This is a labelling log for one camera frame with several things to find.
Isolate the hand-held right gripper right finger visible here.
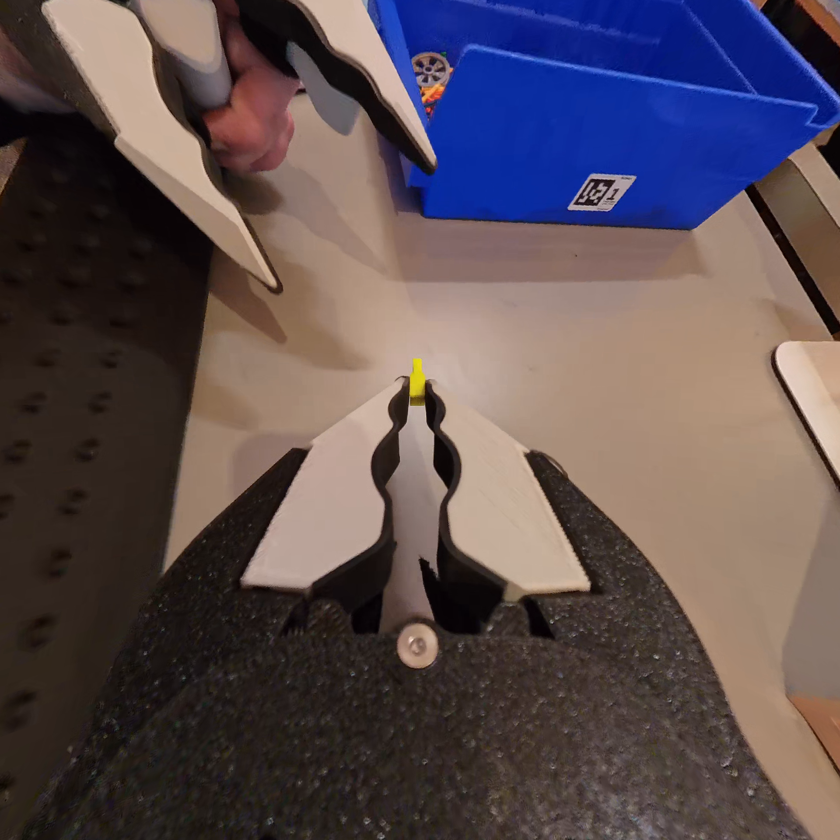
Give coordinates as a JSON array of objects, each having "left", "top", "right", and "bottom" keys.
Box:
[{"left": 424, "top": 381, "right": 592, "bottom": 601}]

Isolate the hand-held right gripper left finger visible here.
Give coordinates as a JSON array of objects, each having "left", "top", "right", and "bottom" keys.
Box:
[{"left": 239, "top": 379, "right": 416, "bottom": 595}]

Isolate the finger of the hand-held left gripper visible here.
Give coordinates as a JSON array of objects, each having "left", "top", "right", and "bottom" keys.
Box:
[
  {"left": 39, "top": 0, "right": 284, "bottom": 295},
  {"left": 287, "top": 0, "right": 439, "bottom": 177}
]

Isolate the pile of colourful construction pieces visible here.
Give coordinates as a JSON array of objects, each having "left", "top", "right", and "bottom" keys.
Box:
[{"left": 410, "top": 49, "right": 460, "bottom": 126}]

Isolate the blue plastic storage bin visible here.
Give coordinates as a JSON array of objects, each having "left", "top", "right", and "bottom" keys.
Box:
[{"left": 367, "top": 0, "right": 840, "bottom": 231}]

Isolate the person's left hand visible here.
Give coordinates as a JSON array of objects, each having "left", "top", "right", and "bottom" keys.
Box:
[{"left": 200, "top": 0, "right": 301, "bottom": 175}]

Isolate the small grey spoked wheel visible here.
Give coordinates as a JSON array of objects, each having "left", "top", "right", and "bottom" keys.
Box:
[{"left": 411, "top": 51, "right": 455, "bottom": 88}]

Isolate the black perforated mat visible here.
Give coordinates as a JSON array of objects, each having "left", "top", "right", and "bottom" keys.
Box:
[{"left": 0, "top": 131, "right": 214, "bottom": 840}]

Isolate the white book stand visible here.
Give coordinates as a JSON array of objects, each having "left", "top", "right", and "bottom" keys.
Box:
[{"left": 773, "top": 341, "right": 840, "bottom": 490}]

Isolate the dark brown seat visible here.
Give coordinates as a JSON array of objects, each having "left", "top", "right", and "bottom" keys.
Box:
[{"left": 747, "top": 141, "right": 840, "bottom": 342}]

